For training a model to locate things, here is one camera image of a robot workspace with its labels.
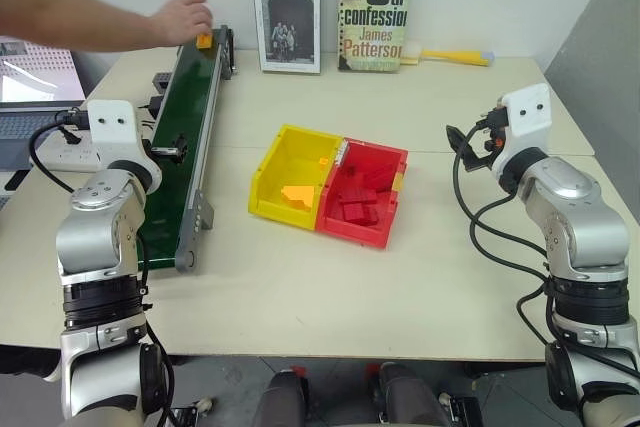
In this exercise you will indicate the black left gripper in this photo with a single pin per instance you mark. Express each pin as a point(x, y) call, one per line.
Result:
point(146, 147)

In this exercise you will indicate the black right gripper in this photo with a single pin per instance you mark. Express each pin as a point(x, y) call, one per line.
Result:
point(492, 129)

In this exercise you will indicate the small orange block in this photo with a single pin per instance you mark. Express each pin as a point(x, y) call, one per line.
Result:
point(203, 40)

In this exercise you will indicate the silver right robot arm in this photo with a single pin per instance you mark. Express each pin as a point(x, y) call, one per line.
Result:
point(575, 217)

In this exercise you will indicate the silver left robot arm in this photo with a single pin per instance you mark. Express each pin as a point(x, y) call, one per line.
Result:
point(95, 247)

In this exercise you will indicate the person's bare forearm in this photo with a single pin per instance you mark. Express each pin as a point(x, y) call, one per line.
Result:
point(65, 17)

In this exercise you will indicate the person's bare hand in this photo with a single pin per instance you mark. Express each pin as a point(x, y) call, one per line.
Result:
point(182, 19)

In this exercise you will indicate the black power adapter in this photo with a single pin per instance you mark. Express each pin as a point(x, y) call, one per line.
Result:
point(156, 106)

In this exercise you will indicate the white power strip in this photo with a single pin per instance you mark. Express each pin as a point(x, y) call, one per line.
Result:
point(65, 152)

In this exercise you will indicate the red block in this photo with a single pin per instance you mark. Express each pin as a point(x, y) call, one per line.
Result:
point(361, 213)
point(356, 195)

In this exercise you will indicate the red plastic bin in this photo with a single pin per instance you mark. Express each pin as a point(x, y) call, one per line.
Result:
point(370, 227)

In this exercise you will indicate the white label strip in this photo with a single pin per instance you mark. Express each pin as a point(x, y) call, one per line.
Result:
point(341, 153)

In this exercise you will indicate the yellow plastic bin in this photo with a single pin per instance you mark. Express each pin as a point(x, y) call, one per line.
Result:
point(295, 167)

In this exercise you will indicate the large yellow block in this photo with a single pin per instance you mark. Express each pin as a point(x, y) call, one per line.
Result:
point(300, 198)

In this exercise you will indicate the small yellow block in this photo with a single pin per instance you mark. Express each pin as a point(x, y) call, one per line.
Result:
point(324, 161)

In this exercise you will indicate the grey laptop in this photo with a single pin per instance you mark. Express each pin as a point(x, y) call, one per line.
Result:
point(30, 77)

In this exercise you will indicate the Graphic Design book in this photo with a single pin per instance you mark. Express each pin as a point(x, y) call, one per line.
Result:
point(286, 12)

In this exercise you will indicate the dark rounded shape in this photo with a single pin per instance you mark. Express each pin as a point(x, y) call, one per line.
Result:
point(412, 397)
point(284, 399)

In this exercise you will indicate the green conveyor belt, silver frame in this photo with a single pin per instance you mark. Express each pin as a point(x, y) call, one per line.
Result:
point(185, 112)

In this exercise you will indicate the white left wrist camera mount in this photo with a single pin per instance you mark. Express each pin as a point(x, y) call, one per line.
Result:
point(112, 129)

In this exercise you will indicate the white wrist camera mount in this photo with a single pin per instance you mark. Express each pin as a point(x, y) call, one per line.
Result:
point(112, 129)
point(527, 114)

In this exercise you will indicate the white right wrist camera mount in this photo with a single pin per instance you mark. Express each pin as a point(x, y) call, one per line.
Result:
point(527, 114)

